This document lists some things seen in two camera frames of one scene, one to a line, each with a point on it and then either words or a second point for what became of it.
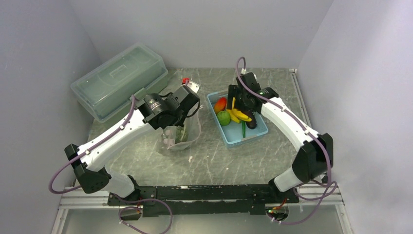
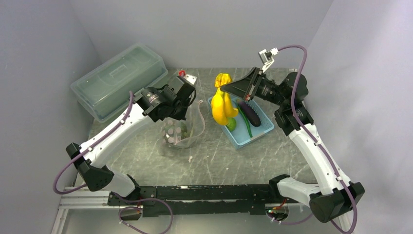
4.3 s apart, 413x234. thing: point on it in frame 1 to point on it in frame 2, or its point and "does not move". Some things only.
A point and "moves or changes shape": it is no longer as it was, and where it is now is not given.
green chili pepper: (244, 128) to (247, 122)
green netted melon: (181, 134) moves or changes shape
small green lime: (223, 117) to (231, 125)
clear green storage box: (106, 92) does not move
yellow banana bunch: (236, 115) to (221, 104)
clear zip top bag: (178, 137) does not move
